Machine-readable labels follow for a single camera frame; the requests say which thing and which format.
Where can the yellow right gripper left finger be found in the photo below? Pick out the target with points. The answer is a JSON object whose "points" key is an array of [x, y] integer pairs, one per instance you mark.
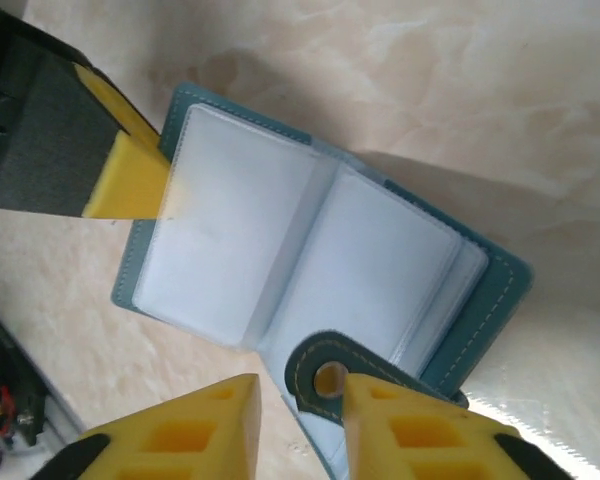
{"points": [[180, 440]]}

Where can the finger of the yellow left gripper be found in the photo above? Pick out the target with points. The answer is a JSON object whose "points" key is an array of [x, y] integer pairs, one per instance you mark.
{"points": [[115, 107], [130, 185]]}

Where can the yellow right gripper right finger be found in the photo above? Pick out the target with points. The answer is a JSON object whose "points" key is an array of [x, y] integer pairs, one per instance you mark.
{"points": [[420, 440]]}

